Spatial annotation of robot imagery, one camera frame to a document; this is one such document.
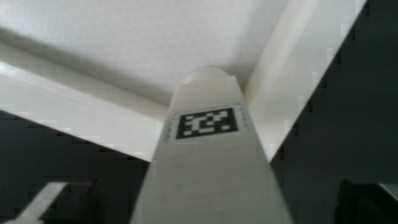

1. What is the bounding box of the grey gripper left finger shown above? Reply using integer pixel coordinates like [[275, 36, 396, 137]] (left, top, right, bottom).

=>
[[0, 181, 94, 224]]

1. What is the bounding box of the white front fence bar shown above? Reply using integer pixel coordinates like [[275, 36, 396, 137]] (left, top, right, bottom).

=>
[[0, 76, 166, 161]]

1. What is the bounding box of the white desk leg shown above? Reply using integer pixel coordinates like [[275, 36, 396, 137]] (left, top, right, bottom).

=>
[[127, 67, 293, 224]]

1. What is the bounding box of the white desk top tray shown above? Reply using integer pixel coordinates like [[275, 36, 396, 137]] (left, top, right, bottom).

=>
[[0, 0, 369, 153]]

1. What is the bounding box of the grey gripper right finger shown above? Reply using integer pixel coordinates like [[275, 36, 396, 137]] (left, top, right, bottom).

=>
[[335, 180, 398, 224]]

